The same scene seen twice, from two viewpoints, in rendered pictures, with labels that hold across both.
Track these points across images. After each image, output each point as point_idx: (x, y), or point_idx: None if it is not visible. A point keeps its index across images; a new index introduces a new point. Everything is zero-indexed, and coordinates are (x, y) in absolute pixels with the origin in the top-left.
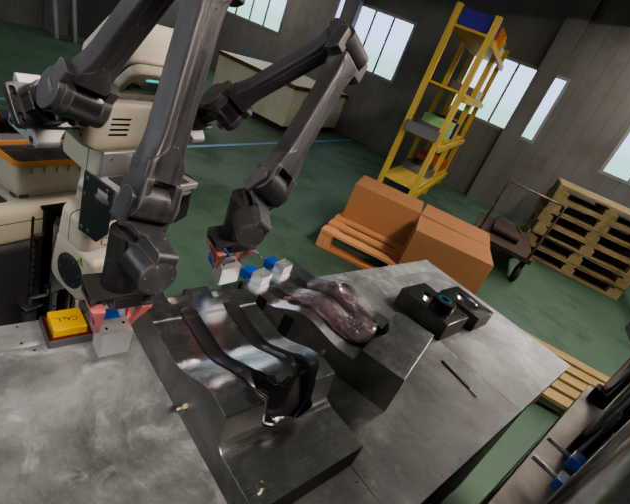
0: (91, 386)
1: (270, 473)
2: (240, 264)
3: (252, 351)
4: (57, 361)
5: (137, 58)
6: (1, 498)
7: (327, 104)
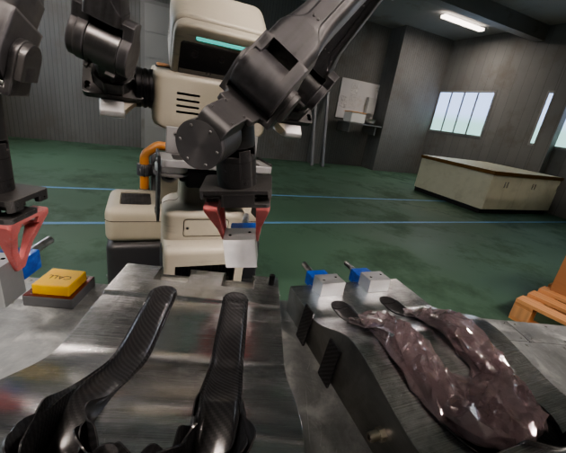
0: None
1: None
2: (254, 237)
3: (190, 371)
4: (13, 318)
5: (183, 13)
6: None
7: None
